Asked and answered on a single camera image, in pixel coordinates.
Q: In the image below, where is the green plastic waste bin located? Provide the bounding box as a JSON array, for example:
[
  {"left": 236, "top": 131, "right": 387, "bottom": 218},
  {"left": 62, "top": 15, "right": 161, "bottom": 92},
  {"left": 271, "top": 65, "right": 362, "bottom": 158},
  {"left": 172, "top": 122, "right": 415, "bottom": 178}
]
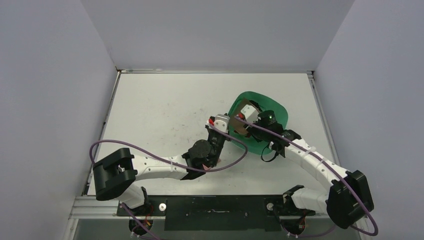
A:
[{"left": 229, "top": 91, "right": 289, "bottom": 156}]

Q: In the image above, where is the pink hand broom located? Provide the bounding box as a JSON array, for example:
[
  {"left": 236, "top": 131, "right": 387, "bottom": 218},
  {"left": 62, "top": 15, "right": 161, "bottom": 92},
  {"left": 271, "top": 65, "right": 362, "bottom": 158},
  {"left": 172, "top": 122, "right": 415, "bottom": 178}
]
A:
[{"left": 202, "top": 158, "right": 222, "bottom": 171}]

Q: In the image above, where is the pink dustpan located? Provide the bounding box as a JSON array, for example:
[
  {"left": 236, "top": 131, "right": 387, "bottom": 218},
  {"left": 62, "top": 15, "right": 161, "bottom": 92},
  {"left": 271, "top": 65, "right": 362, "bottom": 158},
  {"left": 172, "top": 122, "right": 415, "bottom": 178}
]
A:
[{"left": 228, "top": 98, "right": 261, "bottom": 138}]

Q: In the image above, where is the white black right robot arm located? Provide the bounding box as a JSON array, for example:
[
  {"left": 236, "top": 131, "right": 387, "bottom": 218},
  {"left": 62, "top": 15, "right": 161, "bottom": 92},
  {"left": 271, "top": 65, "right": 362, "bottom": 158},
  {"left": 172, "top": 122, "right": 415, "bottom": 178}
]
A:
[{"left": 236, "top": 110, "right": 375, "bottom": 229}]

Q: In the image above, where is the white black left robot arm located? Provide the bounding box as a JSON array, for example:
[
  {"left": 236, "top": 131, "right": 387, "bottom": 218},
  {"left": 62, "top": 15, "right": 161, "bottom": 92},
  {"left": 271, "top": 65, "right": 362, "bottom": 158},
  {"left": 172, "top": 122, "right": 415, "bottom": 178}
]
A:
[{"left": 93, "top": 125, "right": 228, "bottom": 216}]

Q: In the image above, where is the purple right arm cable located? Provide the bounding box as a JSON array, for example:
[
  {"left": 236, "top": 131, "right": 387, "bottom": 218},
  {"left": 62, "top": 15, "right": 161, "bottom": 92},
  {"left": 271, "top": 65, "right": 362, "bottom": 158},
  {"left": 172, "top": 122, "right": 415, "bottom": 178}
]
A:
[{"left": 234, "top": 115, "right": 379, "bottom": 237}]

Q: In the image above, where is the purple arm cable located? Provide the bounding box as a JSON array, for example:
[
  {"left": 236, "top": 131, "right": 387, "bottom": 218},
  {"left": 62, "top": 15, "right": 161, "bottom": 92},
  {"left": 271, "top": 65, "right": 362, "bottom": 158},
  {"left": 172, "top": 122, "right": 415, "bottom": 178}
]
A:
[
  {"left": 234, "top": 115, "right": 379, "bottom": 237},
  {"left": 89, "top": 124, "right": 249, "bottom": 240}
]

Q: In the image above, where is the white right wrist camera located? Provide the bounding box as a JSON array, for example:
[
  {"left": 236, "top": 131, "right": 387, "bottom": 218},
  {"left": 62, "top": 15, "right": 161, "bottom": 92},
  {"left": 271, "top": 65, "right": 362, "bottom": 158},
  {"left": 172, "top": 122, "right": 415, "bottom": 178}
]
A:
[{"left": 240, "top": 104, "right": 260, "bottom": 123}]

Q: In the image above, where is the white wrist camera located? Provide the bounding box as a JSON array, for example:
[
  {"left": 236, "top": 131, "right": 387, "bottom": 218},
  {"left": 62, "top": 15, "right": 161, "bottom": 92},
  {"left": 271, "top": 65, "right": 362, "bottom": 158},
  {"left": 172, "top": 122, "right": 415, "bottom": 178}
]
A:
[
  {"left": 240, "top": 104, "right": 260, "bottom": 123},
  {"left": 213, "top": 114, "right": 230, "bottom": 134}
]

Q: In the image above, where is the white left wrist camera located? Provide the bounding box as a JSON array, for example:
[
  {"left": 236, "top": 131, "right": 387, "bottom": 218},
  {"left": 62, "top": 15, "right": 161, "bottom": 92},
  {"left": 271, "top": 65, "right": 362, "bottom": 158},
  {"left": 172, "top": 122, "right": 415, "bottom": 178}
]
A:
[{"left": 213, "top": 114, "right": 230, "bottom": 134}]

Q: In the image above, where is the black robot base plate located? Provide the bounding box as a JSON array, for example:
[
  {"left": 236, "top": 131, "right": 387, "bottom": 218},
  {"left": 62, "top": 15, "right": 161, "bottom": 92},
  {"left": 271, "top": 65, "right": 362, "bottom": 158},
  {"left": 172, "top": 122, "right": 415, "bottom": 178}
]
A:
[{"left": 132, "top": 195, "right": 315, "bottom": 232}]

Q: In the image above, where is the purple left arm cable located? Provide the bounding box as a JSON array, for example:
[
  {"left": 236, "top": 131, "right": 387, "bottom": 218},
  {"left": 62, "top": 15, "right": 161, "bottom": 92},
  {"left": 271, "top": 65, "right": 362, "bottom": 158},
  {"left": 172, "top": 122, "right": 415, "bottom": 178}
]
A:
[{"left": 89, "top": 124, "right": 249, "bottom": 240}]

